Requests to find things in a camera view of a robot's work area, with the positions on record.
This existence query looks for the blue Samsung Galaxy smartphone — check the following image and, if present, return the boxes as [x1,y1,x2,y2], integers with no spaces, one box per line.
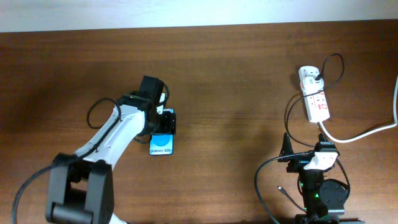
[149,108,175,156]

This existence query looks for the black charging cable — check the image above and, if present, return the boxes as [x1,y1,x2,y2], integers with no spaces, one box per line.
[277,53,345,213]

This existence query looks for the white power strip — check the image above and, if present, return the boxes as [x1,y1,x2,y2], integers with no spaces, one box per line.
[298,66,330,123]

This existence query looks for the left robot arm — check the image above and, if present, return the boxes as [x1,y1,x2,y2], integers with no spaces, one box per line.
[45,94,176,224]

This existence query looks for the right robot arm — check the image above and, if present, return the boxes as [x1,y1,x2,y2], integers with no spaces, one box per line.
[278,133,363,223]

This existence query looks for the white charger adapter plug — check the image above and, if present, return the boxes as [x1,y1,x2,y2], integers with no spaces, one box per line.
[300,77,324,95]

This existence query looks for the right camera black cable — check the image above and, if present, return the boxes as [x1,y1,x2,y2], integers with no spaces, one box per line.
[254,151,315,224]

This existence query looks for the camera black cable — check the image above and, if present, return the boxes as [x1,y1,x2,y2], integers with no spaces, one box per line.
[254,151,315,224]
[11,82,170,224]

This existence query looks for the white power strip cord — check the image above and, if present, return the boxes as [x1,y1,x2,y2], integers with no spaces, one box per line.
[317,74,398,144]

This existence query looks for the left camera black cable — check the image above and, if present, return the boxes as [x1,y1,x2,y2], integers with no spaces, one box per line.
[11,82,170,224]

